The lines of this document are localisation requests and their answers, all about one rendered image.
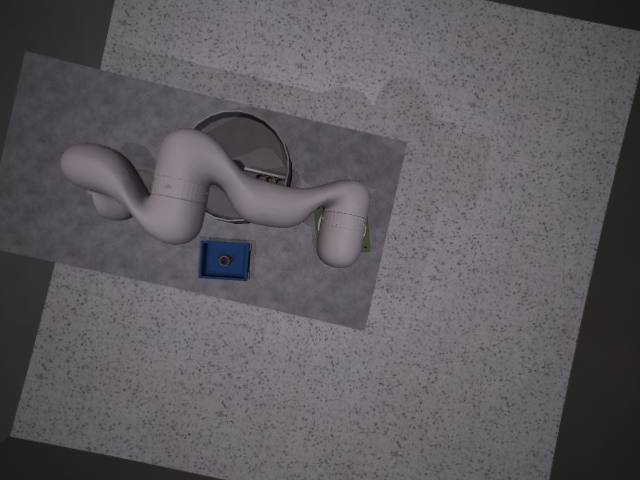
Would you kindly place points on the blue crate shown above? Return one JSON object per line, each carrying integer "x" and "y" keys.
{"x": 212, "y": 251}

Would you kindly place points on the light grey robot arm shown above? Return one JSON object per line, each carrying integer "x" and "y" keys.
{"x": 189, "y": 161}

